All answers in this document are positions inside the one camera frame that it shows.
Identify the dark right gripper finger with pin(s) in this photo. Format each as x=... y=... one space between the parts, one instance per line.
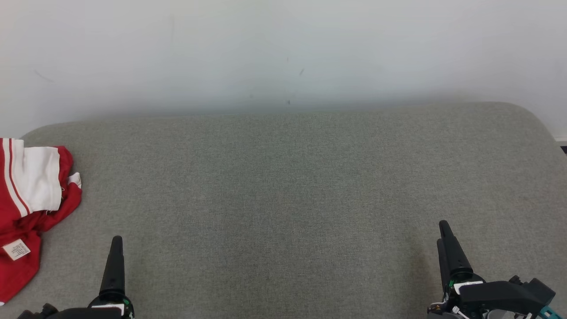
x=452 y=252
x=443 y=270

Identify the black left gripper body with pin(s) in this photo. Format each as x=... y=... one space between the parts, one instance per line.
x=110 y=310

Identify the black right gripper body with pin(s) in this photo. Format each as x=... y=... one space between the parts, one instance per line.
x=487 y=297

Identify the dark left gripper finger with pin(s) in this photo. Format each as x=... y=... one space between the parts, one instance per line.
x=114 y=270

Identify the red garment with white panel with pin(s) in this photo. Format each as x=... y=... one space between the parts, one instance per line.
x=31 y=177

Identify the grey fabric sofa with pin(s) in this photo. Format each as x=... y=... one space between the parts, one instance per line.
x=283 y=212

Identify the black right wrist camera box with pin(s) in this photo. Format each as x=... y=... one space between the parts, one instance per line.
x=540 y=294

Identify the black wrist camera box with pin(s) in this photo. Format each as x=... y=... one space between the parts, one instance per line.
x=540 y=294
x=42 y=313

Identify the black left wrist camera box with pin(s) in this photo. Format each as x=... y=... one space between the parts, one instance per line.
x=42 y=313

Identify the white black wall skirting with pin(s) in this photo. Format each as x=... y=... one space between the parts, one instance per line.
x=562 y=141

